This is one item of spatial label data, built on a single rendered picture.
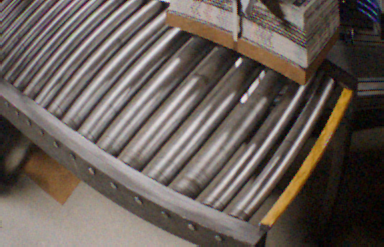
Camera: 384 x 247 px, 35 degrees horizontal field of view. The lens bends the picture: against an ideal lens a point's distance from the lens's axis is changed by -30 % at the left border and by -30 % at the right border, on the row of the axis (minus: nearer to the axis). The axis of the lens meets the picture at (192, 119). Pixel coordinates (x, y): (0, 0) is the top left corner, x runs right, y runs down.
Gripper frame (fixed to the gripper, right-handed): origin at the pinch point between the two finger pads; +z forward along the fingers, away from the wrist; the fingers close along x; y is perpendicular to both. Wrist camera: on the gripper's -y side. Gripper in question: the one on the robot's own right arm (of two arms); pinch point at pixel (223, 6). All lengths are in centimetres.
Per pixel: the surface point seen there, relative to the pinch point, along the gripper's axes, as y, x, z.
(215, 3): 8.5, 6.4, 2.2
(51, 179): 41, 74, 93
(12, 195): 23, 86, 104
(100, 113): -8.1, 18.1, 30.5
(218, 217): -15.5, -18.0, 35.6
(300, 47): 9.6, -15.9, 4.1
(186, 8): 10.7, 14.5, 6.9
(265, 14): 7.2, -6.8, -0.5
